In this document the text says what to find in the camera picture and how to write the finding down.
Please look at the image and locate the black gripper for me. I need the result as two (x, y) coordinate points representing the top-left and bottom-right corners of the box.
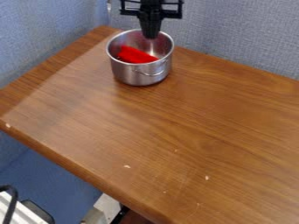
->
(118, 0), (184, 40)

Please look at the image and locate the red plastic block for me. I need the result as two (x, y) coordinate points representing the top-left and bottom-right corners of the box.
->
(116, 45), (158, 64)

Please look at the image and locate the small metal pot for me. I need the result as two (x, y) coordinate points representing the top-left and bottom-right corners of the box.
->
(107, 29), (174, 87)

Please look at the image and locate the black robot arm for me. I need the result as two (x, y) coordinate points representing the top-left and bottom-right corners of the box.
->
(119, 0), (183, 39)

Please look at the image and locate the white box under table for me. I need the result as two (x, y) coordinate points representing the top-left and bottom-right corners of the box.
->
(80, 193), (122, 224)

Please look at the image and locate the white ribbed appliance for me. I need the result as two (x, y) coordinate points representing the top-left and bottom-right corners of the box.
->
(0, 192), (49, 224)

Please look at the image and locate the black cable loop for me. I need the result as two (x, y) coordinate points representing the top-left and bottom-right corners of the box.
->
(0, 185), (19, 224)

